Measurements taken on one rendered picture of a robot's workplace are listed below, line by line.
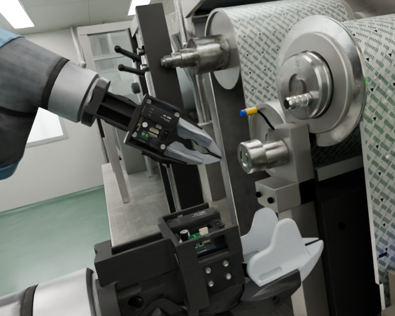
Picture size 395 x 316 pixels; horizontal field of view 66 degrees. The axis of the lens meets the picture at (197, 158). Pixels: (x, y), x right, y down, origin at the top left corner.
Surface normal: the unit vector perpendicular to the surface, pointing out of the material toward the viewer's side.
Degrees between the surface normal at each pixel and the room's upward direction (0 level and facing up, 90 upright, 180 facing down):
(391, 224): 90
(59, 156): 90
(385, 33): 55
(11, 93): 113
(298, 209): 90
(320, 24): 90
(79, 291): 26
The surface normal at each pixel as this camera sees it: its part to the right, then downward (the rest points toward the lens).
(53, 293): -0.10, -0.87
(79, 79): 0.41, -0.37
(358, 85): -0.93, 0.25
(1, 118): 0.41, 0.43
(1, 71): 0.13, 0.33
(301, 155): 0.32, 0.12
